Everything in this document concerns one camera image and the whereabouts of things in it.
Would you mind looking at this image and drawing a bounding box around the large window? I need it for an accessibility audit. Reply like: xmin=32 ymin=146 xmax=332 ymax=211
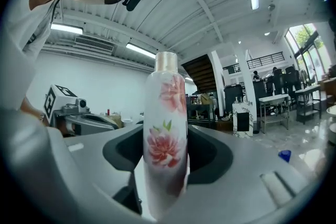
xmin=284 ymin=23 xmax=332 ymax=80

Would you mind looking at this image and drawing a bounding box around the round white table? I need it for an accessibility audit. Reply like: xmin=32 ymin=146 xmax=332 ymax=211
xmin=326 ymin=105 xmax=336 ymax=145

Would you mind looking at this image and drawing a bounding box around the metal frame white table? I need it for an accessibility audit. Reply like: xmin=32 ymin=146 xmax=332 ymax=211
xmin=258 ymin=93 xmax=290 ymax=135

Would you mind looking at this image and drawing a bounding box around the blue bottle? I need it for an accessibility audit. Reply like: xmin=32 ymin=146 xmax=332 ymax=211
xmin=278 ymin=150 xmax=292 ymax=164

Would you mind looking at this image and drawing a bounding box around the ceiling air conditioner vent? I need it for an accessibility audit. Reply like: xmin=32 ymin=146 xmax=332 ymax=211
xmin=73 ymin=35 xmax=116 ymax=54

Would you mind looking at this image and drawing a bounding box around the dark wooden staircase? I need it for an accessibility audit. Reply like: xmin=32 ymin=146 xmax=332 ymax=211
xmin=181 ymin=53 xmax=219 ymax=94

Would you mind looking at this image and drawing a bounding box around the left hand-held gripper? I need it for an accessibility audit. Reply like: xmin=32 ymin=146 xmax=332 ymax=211
xmin=43 ymin=83 xmax=124 ymax=137

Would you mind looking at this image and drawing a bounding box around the marble pattern cabinet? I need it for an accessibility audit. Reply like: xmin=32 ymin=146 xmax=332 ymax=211
xmin=232 ymin=100 xmax=255 ymax=138

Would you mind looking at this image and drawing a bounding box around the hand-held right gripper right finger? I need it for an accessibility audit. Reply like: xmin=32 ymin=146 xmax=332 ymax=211
xmin=183 ymin=124 xmax=326 ymax=224

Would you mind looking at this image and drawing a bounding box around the person's white shirt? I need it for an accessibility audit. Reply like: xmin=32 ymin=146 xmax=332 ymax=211
xmin=0 ymin=0 xmax=68 ymax=113

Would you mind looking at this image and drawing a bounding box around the black balcony railing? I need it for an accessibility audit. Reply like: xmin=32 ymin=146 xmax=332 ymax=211
xmin=222 ymin=51 xmax=286 ymax=74

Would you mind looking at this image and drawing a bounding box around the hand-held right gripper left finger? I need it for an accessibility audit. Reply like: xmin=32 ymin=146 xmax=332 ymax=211
xmin=0 ymin=107 xmax=144 ymax=224

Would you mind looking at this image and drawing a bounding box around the dark shelf unit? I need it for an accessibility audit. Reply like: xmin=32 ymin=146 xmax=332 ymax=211
xmin=185 ymin=92 xmax=219 ymax=124

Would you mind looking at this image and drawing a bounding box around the black office chair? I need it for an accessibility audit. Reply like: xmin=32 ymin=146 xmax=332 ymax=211
xmin=284 ymin=66 xmax=300 ymax=93

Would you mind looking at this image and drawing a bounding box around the black tall cabinet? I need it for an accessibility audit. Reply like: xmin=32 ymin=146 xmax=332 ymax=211
xmin=223 ymin=83 xmax=244 ymax=114

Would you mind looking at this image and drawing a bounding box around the person's left forearm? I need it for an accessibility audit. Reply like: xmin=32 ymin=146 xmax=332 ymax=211
xmin=19 ymin=96 xmax=45 ymax=124

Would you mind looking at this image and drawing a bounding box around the white plastic bottle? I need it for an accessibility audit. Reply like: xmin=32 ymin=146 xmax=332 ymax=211
xmin=142 ymin=51 xmax=191 ymax=220

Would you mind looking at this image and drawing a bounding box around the dark frame desk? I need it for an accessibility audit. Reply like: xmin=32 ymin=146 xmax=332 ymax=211
xmin=295 ymin=84 xmax=323 ymax=124

